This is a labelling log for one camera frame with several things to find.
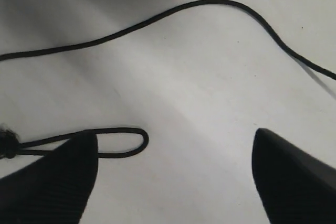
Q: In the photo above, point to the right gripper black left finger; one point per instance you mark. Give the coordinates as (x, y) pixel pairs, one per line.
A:
(55, 188)

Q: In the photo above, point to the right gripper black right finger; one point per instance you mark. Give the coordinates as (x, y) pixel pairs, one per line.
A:
(294, 187)

